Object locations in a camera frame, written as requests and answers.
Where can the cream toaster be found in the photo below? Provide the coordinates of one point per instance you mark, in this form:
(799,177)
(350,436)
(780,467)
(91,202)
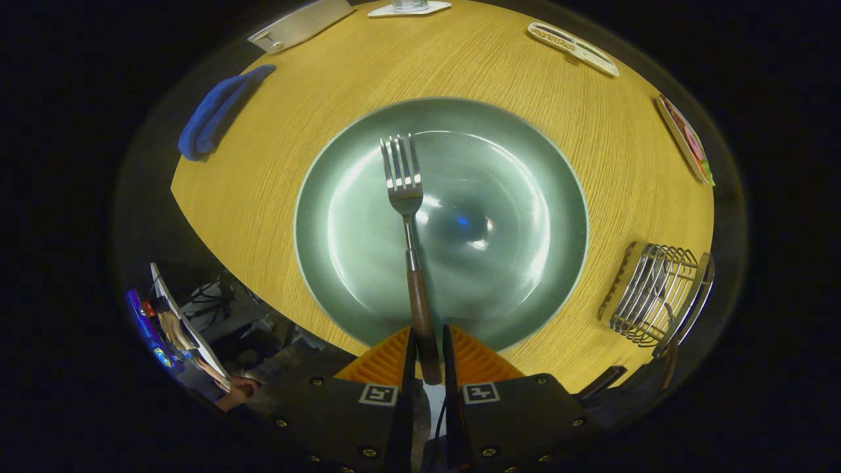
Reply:
(302,23)

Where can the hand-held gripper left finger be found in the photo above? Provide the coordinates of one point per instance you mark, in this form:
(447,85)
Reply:
(406,420)

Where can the laptop with purple screen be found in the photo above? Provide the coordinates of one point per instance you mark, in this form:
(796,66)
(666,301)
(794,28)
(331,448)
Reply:
(148,328)

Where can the white square coaster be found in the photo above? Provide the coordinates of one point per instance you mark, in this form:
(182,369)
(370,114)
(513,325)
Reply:
(381,10)

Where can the white divided dish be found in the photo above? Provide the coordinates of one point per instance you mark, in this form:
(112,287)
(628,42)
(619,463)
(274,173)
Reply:
(585,52)

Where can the white food plate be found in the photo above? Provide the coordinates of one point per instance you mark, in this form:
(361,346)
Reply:
(683,141)

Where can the clear plastic drink bottle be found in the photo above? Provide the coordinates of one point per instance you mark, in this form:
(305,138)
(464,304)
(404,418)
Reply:
(410,5)

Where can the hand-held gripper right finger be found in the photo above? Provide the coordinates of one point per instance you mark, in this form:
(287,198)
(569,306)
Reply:
(453,420)

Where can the white flat panel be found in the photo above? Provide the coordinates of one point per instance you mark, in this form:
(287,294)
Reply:
(197,345)

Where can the blue folded towel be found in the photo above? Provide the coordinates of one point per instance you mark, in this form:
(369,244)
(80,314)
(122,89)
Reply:
(213,115)

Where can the pale green plate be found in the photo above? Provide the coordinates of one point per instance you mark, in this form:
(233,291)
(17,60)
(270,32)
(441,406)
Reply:
(512,197)

